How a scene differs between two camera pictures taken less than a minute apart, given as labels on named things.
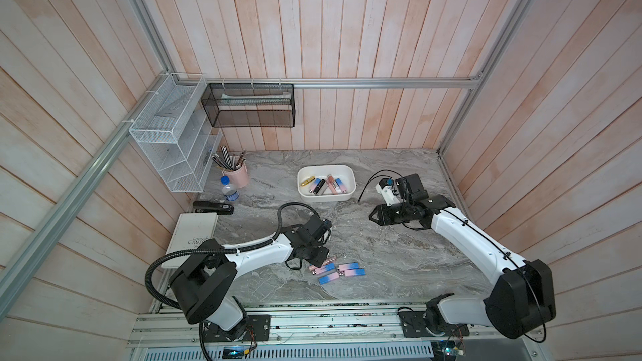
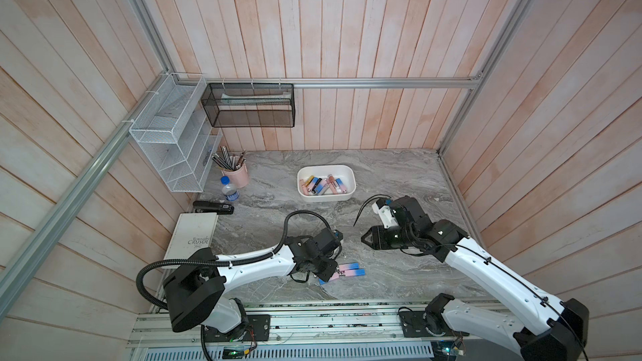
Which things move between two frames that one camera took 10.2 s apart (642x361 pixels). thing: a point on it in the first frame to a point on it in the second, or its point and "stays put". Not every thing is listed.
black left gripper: (320, 258) to (331, 267)
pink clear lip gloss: (330, 180) stays put
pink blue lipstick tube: (341, 185) stays put
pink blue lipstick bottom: (328, 277) stays put
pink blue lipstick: (354, 272) stays put
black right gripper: (381, 213) to (376, 236)
